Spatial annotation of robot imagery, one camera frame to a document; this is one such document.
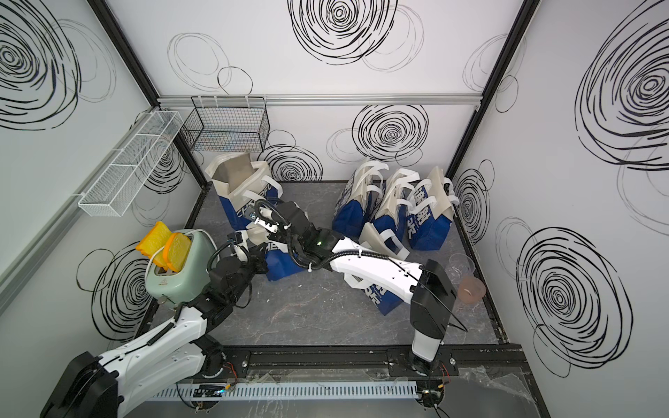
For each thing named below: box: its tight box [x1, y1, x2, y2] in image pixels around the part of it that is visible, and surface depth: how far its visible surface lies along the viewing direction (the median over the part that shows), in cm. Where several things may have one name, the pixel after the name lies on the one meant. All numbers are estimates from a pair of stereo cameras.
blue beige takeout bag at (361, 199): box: [331, 160, 390, 237], surface depth 93 cm
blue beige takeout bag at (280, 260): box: [245, 222, 306, 282], surface depth 83 cm
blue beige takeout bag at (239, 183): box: [204, 152, 284, 231], surface depth 90 cm
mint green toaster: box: [144, 229, 219, 307], surface depth 77 cm
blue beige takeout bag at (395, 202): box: [371, 168, 421, 242], surface depth 86 cm
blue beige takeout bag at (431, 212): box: [406, 166, 460, 251], surface depth 91 cm
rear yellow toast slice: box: [135, 221, 175, 268], surface depth 77 cm
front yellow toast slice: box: [163, 231, 192, 273], surface depth 76 cm
